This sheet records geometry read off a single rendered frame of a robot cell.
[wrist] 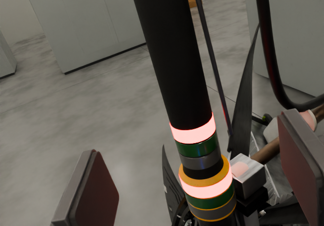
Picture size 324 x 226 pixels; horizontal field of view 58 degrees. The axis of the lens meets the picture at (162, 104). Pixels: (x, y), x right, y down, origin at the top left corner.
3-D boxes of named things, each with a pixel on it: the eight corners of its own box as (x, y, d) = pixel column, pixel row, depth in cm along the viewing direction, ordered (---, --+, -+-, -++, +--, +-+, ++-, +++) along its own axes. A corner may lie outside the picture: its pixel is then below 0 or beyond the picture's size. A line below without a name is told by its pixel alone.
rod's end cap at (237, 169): (239, 172, 29) (236, 157, 28) (255, 182, 28) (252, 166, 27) (224, 183, 28) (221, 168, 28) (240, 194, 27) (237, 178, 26)
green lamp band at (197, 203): (211, 166, 28) (209, 156, 28) (245, 188, 25) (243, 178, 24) (175, 191, 27) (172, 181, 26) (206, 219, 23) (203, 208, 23)
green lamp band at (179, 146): (200, 126, 26) (197, 115, 25) (227, 141, 23) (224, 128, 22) (169, 146, 24) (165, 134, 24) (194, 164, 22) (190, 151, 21)
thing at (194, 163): (203, 139, 26) (200, 127, 26) (229, 154, 23) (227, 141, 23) (173, 158, 25) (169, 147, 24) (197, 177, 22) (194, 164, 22)
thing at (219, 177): (214, 179, 29) (205, 142, 27) (247, 202, 26) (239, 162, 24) (180, 204, 28) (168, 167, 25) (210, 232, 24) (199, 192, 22)
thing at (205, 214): (213, 176, 29) (211, 166, 28) (247, 199, 26) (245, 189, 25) (179, 201, 27) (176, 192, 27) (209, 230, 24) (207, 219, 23)
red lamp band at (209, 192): (209, 155, 28) (206, 145, 27) (243, 177, 24) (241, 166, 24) (172, 180, 26) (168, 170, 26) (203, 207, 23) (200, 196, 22)
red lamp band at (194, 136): (196, 114, 25) (194, 102, 24) (224, 127, 22) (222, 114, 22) (165, 133, 24) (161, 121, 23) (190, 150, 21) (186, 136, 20)
